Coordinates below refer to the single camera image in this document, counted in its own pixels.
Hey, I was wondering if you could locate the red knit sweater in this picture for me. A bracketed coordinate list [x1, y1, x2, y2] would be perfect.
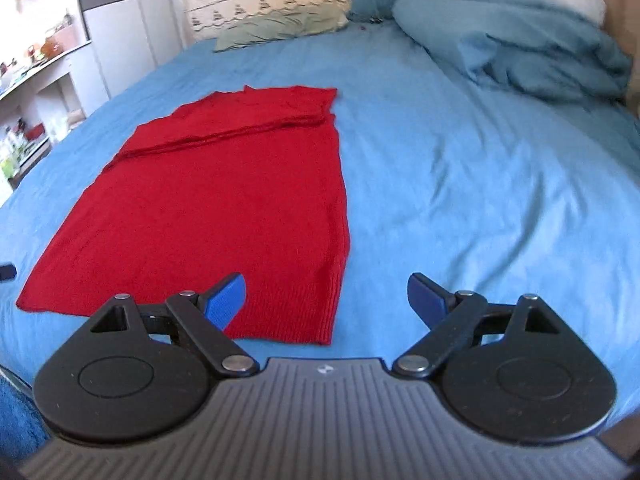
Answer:
[16, 86, 349, 344]

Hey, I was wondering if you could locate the blue bed sheet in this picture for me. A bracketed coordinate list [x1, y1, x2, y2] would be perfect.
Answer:
[1, 22, 639, 419]

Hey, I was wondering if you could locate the white cluttered shelf unit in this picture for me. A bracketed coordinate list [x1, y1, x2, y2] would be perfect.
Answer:
[0, 8, 109, 201]

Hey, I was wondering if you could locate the teal folded duvet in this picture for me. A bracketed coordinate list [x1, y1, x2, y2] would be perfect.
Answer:
[393, 0, 632, 102]

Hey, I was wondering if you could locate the white grey wardrobe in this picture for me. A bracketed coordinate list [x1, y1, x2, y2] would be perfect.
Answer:
[78, 0, 182, 98]

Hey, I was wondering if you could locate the sage green pillow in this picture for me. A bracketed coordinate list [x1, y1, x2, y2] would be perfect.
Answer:
[214, 3, 348, 52]

